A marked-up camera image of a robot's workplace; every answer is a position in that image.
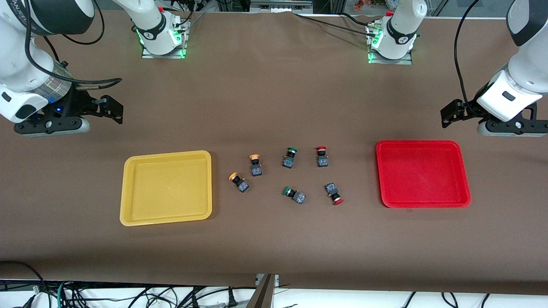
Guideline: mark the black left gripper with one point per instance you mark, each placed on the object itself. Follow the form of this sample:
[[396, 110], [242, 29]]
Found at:
[[470, 108]]

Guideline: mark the white metal bracket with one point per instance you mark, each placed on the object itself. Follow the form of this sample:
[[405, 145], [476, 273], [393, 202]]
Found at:
[[276, 280]]

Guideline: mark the colourful patterned object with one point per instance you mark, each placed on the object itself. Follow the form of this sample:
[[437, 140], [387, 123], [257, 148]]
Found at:
[[364, 4]]

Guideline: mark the red plastic tray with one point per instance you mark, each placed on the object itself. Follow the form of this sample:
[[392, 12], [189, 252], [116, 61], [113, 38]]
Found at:
[[421, 173]]

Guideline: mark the brown table support post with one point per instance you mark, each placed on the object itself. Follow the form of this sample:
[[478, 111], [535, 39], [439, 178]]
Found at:
[[262, 295]]

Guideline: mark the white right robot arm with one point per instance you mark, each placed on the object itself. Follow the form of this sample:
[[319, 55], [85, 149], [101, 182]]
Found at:
[[17, 55]]

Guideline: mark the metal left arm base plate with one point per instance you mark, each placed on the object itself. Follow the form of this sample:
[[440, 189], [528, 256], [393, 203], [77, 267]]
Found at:
[[402, 61]]

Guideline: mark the red push button switch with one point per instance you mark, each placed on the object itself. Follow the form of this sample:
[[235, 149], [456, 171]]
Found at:
[[332, 189], [322, 161]]

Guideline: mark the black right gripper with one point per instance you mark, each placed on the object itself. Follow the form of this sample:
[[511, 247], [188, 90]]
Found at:
[[82, 104]]

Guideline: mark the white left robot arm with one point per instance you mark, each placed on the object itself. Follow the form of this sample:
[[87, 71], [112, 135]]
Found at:
[[528, 68]]

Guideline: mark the aluminium frame profile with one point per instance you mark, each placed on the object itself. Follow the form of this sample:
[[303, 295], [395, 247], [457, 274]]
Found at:
[[278, 5]]

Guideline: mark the green push button switch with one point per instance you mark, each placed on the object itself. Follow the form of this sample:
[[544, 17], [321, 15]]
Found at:
[[299, 197], [288, 162]]

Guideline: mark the yellow push button switch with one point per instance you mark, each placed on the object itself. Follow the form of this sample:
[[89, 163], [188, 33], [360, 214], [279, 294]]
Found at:
[[256, 170], [242, 185]]

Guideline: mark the yellow plastic tray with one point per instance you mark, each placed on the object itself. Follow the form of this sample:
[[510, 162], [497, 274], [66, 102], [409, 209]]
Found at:
[[167, 188]]

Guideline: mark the black power plug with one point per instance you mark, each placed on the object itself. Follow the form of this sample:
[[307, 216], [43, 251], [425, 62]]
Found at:
[[231, 299]]

